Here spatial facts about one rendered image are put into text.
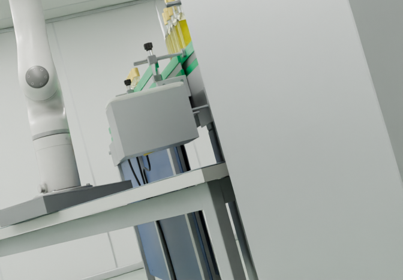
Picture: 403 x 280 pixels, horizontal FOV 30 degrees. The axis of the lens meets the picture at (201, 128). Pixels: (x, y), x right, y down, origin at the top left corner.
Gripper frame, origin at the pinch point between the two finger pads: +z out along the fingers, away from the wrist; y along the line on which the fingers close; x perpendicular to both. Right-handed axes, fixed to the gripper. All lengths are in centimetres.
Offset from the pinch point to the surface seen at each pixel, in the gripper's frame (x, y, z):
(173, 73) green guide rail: -4.3, 4.5, 26.5
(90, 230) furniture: 18, 45, 69
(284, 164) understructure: 131, 19, 65
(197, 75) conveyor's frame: 26.1, 4.1, 33.5
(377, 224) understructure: 157, 19, 74
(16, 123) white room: -584, 66, -49
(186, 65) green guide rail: 8.2, 2.2, 27.0
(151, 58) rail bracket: 13.1, 13.6, 23.0
